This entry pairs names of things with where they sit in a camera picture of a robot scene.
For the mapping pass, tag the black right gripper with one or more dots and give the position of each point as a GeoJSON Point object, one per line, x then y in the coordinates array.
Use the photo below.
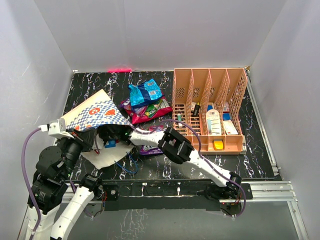
{"type": "Point", "coordinates": [100, 129]}

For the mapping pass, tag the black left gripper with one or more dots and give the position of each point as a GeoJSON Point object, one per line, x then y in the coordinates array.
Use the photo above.
{"type": "Point", "coordinates": [86, 138]}

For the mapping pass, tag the pink snack bag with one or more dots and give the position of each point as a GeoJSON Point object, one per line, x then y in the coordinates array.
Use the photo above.
{"type": "Point", "coordinates": [165, 109]}

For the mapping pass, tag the blue checkered paper bag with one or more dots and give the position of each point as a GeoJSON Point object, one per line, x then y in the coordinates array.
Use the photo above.
{"type": "Point", "coordinates": [99, 111]}

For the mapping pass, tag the purple Fox's candy bag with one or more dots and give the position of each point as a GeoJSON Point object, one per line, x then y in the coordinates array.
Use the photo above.
{"type": "Point", "coordinates": [126, 105]}

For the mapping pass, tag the green Fox's candy bag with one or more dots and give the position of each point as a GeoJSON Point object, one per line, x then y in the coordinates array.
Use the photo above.
{"type": "Point", "coordinates": [152, 109]}

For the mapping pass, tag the blue snack bag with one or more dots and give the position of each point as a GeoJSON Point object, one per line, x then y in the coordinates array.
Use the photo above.
{"type": "Point", "coordinates": [144, 94]}

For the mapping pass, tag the small blue candy pack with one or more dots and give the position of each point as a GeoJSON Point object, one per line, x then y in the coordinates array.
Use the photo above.
{"type": "Point", "coordinates": [111, 143]}

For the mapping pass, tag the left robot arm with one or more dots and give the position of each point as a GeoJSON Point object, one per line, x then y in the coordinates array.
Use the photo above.
{"type": "Point", "coordinates": [53, 169]}

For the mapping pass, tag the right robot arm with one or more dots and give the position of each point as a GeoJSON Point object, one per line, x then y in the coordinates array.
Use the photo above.
{"type": "Point", "coordinates": [178, 149]}

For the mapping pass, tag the green white glue stick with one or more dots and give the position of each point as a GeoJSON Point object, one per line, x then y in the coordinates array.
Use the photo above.
{"type": "Point", "coordinates": [179, 117]}

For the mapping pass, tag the black marker pen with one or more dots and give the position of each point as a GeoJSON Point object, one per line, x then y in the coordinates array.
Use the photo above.
{"type": "Point", "coordinates": [196, 109]}

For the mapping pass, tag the pink plastic file organizer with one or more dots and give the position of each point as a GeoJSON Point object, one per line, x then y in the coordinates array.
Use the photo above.
{"type": "Point", "coordinates": [206, 103]}

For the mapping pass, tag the white round tape roll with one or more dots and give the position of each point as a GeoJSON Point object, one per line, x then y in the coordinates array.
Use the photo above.
{"type": "Point", "coordinates": [213, 123]}

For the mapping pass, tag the yellow round tape measure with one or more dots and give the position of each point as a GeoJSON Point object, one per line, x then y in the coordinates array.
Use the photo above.
{"type": "Point", "coordinates": [218, 144]}

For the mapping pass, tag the blue plastic case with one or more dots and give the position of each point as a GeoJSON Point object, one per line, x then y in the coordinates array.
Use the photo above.
{"type": "Point", "coordinates": [226, 116]}

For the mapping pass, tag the red white small box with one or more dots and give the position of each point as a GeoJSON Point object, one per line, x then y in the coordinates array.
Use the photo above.
{"type": "Point", "coordinates": [226, 107]}

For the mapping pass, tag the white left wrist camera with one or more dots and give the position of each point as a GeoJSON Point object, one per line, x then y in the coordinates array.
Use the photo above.
{"type": "Point", "coordinates": [56, 129]}

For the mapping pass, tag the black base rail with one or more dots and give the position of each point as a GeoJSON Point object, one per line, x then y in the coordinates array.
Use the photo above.
{"type": "Point", "coordinates": [173, 194]}

